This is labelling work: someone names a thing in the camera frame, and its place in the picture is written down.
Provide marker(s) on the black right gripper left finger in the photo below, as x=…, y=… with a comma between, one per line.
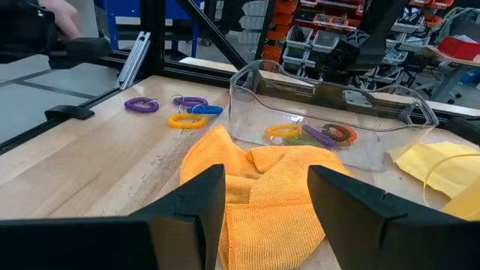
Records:
x=112, y=243

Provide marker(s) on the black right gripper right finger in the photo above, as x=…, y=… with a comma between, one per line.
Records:
x=393, y=243

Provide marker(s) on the pale yellow cloth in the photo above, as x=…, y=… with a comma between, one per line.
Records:
x=416, y=161

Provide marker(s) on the orange coil wristband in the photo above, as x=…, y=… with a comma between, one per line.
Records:
x=352, y=134

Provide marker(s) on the purple coil wristband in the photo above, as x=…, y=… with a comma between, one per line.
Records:
x=129, y=107
x=198, y=100
x=318, y=136

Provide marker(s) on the dark brown coil wristband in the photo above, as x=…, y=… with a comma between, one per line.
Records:
x=332, y=126

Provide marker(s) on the green coil wristband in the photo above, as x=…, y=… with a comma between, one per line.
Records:
x=296, y=142

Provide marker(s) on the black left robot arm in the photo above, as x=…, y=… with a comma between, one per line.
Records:
x=375, y=33

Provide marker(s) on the orange microfiber cloth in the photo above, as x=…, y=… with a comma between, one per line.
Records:
x=270, y=210

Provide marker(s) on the blue coil wristband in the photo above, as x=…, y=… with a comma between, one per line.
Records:
x=210, y=110

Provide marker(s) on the clear plastic bin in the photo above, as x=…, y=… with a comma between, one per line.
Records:
x=255, y=120

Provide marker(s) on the wooden workbench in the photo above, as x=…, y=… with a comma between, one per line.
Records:
x=450, y=59

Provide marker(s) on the red box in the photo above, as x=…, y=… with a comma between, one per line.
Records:
x=459, y=48

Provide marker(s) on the parts bin shelf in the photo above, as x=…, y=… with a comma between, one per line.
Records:
x=300, y=41

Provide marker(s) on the person's hand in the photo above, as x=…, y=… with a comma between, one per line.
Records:
x=65, y=18

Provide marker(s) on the blue cart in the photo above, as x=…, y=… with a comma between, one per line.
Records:
x=123, y=7

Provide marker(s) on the black frame clamp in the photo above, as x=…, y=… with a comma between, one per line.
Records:
x=69, y=112

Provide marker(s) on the silver aluminium rail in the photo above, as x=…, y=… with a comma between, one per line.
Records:
x=135, y=60

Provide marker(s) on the black aluminium frame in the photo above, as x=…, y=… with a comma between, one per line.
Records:
x=153, y=37

